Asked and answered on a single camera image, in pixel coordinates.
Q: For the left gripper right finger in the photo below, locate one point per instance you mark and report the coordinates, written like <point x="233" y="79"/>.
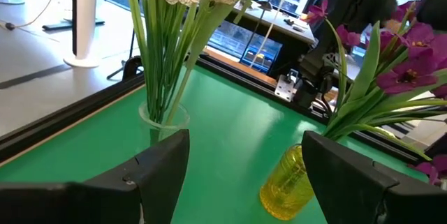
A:
<point x="349" y="189"/>

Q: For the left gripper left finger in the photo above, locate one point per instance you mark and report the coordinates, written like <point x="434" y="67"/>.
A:
<point x="153" y="175"/>

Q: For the yellow glass vase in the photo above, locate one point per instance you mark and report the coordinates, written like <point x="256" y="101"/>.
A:
<point x="286" y="189"/>

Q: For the purple flower bunch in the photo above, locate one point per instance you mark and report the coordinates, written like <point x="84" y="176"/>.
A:
<point x="419" y="39"/>
<point x="408" y="75"/>

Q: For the pink tulip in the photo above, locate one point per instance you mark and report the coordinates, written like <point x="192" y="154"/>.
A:
<point x="195" y="53"/>

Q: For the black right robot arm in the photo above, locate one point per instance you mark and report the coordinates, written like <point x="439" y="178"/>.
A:
<point x="314" y="63"/>

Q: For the clear glass vase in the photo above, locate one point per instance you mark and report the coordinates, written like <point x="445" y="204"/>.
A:
<point x="181" y="121"/>

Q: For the green table mat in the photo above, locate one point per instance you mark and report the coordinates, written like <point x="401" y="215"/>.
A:
<point x="227" y="130"/>

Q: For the blue storage bin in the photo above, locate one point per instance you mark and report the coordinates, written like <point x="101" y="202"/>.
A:
<point x="262" y="56"/>

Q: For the white pole with round base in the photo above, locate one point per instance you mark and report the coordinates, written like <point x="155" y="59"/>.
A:
<point x="85" y="14"/>

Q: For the black table frame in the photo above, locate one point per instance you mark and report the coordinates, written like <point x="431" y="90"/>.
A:
<point x="52" y="126"/>

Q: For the silver metal bracket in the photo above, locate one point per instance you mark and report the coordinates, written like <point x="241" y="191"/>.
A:
<point x="285" y="86"/>

